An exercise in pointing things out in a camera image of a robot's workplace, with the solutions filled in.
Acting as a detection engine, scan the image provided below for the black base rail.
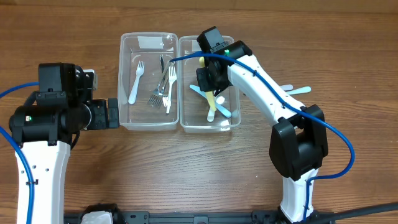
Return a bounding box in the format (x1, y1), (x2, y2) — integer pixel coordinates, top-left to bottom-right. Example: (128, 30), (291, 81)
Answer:
(64, 211), (279, 224)

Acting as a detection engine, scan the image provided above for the yellow plastic knife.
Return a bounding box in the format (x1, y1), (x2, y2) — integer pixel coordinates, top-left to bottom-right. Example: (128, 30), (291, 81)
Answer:
(199, 57), (216, 112)

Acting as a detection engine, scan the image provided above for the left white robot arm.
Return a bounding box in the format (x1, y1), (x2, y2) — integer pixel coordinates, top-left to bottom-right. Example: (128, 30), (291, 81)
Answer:
(1, 63), (119, 223)

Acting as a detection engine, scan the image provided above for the blue cable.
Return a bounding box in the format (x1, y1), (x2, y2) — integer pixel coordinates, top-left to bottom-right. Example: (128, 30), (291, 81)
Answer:
(0, 81), (40, 224)
(169, 51), (356, 222)

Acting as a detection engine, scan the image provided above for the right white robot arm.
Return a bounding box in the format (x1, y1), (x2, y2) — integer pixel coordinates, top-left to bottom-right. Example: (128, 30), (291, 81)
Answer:
(196, 27), (328, 223)

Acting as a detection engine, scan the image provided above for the left blue cable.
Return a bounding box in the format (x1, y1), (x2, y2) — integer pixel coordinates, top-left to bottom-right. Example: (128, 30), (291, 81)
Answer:
(0, 81), (40, 224)

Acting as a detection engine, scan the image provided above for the pale blue plastic knife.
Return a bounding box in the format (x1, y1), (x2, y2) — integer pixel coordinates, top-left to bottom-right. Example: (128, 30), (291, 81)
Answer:
(280, 84), (294, 91)

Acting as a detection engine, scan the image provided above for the clear plastic container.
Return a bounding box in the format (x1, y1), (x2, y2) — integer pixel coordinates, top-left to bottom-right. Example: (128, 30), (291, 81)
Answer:
(118, 32), (179, 131)
(178, 34), (242, 134)

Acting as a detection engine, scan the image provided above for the black handled utensil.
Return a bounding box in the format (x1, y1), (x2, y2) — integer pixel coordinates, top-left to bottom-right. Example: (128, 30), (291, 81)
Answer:
(159, 54), (165, 74)

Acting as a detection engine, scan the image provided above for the white plastic fork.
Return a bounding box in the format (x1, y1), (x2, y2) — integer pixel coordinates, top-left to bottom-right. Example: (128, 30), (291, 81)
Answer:
(163, 64), (177, 114)
(128, 61), (145, 105)

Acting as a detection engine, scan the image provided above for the right blue cable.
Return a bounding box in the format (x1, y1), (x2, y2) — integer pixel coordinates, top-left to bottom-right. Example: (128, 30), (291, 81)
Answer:
(169, 51), (356, 222)

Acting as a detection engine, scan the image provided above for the white plastic knife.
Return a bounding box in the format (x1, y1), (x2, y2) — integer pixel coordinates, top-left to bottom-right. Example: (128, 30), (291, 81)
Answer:
(207, 96), (225, 122)

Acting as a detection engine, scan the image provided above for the right clear plastic container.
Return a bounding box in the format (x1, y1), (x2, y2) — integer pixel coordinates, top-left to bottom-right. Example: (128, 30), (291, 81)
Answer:
(178, 34), (242, 134)

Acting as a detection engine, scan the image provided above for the light teal plastic knife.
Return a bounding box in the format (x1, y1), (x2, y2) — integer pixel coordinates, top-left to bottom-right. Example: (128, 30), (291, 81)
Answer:
(190, 85), (232, 118)

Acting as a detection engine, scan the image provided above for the metal fork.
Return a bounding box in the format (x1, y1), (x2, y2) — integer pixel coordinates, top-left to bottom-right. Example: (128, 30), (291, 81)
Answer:
(160, 70), (170, 100)
(148, 62), (174, 107)

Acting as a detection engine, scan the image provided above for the left clear plastic container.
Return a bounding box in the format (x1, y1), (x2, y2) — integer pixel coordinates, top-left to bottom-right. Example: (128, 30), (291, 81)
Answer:
(118, 32), (179, 131)

